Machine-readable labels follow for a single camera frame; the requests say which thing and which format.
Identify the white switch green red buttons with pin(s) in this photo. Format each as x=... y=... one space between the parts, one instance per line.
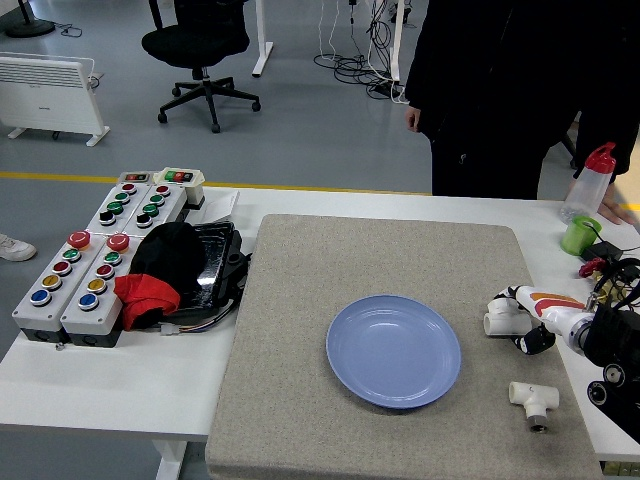
x=192 y=187

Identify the white tee fitting metal end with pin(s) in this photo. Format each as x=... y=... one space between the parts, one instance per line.
x=532 y=395

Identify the person's right hand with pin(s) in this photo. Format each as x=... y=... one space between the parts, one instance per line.
x=414 y=119

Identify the grey control box black knob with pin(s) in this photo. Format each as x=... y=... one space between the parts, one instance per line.
x=102 y=206
x=167 y=207

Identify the grey-brown felt mat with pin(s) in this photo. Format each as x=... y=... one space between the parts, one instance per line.
x=300 y=400

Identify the person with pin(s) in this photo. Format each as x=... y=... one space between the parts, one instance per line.
x=500 y=75

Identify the five-button control box mushroom stop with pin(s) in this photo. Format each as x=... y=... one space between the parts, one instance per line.
x=85 y=320
x=45 y=311

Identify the white panel heater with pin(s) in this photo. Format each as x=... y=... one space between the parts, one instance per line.
x=45 y=95

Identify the black office chair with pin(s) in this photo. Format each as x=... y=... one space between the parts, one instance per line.
x=200 y=45

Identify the glossy black tray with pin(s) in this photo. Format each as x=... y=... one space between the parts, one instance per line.
x=215 y=270

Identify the black fan stand base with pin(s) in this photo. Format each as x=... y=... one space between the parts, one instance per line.
x=30 y=27

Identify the black power adapter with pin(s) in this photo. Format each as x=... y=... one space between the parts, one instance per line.
x=602 y=251

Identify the person's left hand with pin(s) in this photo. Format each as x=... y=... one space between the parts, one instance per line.
x=616 y=212

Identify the white shoe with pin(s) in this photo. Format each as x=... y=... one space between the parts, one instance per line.
x=17 y=248

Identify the white paper card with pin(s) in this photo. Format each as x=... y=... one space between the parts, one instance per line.
x=222 y=207

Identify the black cloth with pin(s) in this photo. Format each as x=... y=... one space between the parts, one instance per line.
x=167 y=255

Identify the white desk leg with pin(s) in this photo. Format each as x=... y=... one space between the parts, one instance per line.
x=397 y=50
x=262 y=55

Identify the red cloth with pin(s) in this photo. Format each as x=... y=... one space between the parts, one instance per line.
x=145 y=300

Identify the green plastic cup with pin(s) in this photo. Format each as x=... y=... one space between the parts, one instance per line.
x=575 y=239

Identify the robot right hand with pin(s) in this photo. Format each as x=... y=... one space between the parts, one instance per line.
x=555 y=312

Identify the plain white tee pipe fitting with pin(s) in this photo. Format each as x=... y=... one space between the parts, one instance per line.
x=500 y=325

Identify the white table leg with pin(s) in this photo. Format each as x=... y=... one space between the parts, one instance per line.
x=170 y=460

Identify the clear squeeze bottle red cap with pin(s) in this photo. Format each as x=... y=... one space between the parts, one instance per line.
x=590 y=185

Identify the small grey rocker switch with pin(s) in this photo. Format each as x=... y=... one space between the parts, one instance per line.
x=136 y=177

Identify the blue round plate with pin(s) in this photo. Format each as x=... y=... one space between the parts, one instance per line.
x=395 y=360

